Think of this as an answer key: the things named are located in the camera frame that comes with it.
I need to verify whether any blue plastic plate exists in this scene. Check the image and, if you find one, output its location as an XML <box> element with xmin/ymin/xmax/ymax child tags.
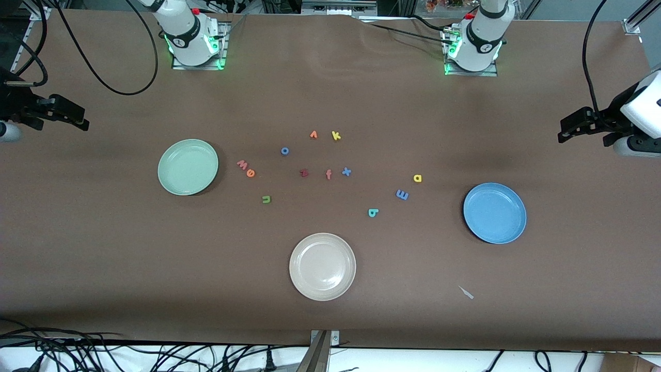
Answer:
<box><xmin>463</xmin><ymin>182</ymin><xmax>527</xmax><ymax>244</ymax></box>

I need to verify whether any light green plastic plate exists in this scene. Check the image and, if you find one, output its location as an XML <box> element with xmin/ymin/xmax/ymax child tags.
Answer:
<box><xmin>158</xmin><ymin>138</ymin><xmax>219</xmax><ymax>196</ymax></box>

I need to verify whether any brown cardboard box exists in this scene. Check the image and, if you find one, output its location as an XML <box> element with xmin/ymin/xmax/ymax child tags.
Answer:
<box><xmin>602</xmin><ymin>353</ymin><xmax>661</xmax><ymax>372</ymax></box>

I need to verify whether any grey metal box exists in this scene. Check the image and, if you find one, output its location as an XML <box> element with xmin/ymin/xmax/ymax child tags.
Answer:
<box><xmin>301</xmin><ymin>0</ymin><xmax>377</xmax><ymax>15</ymax></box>

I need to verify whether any beige plastic plate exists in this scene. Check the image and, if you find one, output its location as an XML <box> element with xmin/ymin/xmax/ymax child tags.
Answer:
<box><xmin>289</xmin><ymin>232</ymin><xmax>357</xmax><ymax>302</ymax></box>

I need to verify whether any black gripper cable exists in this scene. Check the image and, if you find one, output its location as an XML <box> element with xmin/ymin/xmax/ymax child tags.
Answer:
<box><xmin>8</xmin><ymin>0</ymin><xmax>50</xmax><ymax>87</ymax></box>

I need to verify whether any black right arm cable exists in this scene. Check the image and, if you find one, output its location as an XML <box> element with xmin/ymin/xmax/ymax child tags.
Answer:
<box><xmin>52</xmin><ymin>0</ymin><xmax>159</xmax><ymax>96</ymax></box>

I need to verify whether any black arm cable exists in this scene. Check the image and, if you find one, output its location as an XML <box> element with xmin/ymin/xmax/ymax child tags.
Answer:
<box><xmin>582</xmin><ymin>0</ymin><xmax>609</xmax><ymax>125</ymax></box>
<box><xmin>52</xmin><ymin>0</ymin><xmax>159</xmax><ymax>96</ymax></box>

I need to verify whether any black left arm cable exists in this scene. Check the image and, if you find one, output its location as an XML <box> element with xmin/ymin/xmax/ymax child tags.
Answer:
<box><xmin>582</xmin><ymin>0</ymin><xmax>609</xmax><ymax>125</ymax></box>

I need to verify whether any aluminium frame rail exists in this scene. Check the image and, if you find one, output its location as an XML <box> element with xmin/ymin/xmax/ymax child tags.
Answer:
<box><xmin>10</xmin><ymin>0</ymin><xmax>52</xmax><ymax>73</ymax></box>
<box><xmin>622</xmin><ymin>0</ymin><xmax>661</xmax><ymax>36</ymax></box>

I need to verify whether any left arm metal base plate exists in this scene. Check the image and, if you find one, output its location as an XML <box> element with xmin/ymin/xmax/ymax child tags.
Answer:
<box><xmin>443</xmin><ymin>28</ymin><xmax>499</xmax><ymax>77</ymax></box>

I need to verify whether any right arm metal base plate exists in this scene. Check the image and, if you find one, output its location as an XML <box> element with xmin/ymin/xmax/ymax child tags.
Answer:
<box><xmin>171</xmin><ymin>21</ymin><xmax>228</xmax><ymax>70</ymax></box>

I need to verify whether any thin black base cable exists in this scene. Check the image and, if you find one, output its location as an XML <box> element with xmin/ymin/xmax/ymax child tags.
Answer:
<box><xmin>411</xmin><ymin>14</ymin><xmax>458</xmax><ymax>33</ymax></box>
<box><xmin>361</xmin><ymin>20</ymin><xmax>449</xmax><ymax>43</ymax></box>

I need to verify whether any black cable tangle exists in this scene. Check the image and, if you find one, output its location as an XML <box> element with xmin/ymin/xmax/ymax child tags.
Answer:
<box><xmin>0</xmin><ymin>318</ymin><xmax>310</xmax><ymax>372</ymax></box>

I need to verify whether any grey metal clamp bracket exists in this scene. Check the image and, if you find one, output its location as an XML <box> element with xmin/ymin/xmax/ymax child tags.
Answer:
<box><xmin>297</xmin><ymin>330</ymin><xmax>340</xmax><ymax>372</ymax></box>

